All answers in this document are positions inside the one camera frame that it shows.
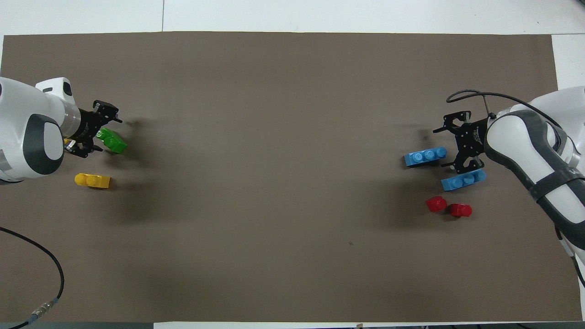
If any green two-stud toy brick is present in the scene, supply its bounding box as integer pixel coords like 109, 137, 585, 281
96, 128, 128, 154

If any brown table mat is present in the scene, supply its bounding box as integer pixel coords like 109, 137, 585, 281
1, 31, 583, 323

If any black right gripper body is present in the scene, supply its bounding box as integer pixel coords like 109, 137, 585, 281
458, 117, 492, 161

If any blue three-stud toy brick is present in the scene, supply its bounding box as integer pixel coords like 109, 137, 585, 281
403, 146, 448, 168
441, 169, 487, 192

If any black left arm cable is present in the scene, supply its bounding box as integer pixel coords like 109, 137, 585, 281
0, 227, 65, 329

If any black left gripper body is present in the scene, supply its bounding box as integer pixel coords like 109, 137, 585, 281
68, 107, 103, 147

